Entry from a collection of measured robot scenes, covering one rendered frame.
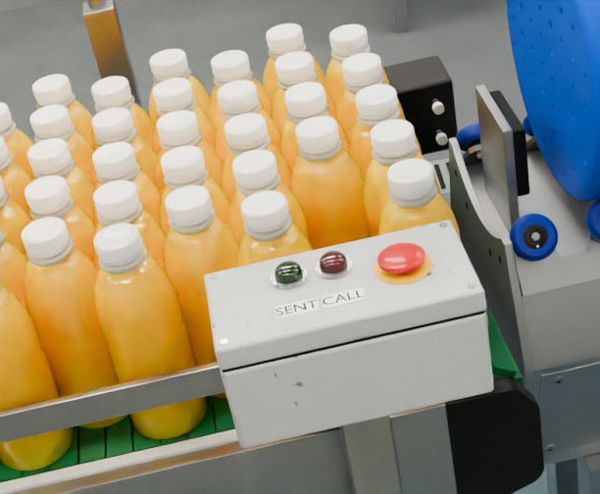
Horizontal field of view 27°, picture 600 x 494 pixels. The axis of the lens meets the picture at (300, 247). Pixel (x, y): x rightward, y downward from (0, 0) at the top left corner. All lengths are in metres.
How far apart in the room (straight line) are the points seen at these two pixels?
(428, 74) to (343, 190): 0.32
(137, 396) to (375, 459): 0.21
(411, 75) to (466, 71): 2.18
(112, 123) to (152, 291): 0.23
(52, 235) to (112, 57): 0.49
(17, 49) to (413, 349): 3.53
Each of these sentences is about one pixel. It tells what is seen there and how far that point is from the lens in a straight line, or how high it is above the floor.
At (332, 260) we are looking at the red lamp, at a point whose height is 1.11.
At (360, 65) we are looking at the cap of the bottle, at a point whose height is 1.10.
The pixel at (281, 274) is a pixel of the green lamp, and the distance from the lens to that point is 0.93.
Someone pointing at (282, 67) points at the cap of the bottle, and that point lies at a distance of 1.24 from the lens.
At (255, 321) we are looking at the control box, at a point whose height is 1.10.
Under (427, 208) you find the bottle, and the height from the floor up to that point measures 1.07.
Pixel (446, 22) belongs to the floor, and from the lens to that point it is 3.89.
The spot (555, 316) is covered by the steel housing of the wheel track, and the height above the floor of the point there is 0.88.
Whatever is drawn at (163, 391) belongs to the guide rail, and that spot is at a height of 0.97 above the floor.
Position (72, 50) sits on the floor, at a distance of 4.23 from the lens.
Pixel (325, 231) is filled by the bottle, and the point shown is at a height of 1.01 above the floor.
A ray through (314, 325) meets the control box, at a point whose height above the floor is 1.10.
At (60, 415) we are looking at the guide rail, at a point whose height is 0.97.
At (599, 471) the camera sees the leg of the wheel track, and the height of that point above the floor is 0.62.
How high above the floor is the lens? 1.64
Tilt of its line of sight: 34 degrees down
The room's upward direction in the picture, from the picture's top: 12 degrees counter-clockwise
